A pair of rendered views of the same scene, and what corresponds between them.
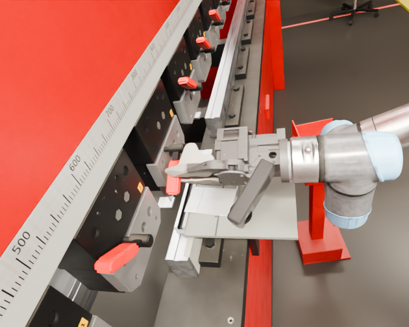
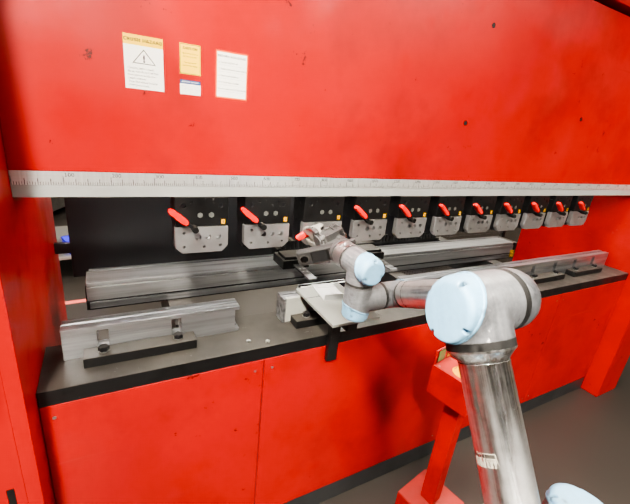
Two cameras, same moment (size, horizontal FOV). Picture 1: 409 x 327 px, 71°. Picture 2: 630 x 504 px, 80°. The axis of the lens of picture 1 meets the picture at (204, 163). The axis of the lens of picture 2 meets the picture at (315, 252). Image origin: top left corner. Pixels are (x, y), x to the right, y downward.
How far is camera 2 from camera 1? 0.86 m
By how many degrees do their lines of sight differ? 39
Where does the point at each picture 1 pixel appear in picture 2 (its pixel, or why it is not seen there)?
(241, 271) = (301, 337)
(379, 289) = not seen: outside the picture
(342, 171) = (346, 260)
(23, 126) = (261, 155)
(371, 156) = (357, 258)
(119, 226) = (262, 216)
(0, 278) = (223, 179)
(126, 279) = (246, 236)
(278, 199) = not seen: hidden behind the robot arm
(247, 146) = (332, 233)
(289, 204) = not seen: hidden behind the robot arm
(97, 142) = (281, 182)
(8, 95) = (264, 145)
